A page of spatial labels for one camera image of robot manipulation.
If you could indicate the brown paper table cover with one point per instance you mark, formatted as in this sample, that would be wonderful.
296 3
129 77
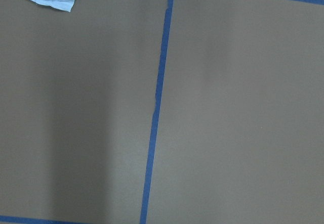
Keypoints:
162 111

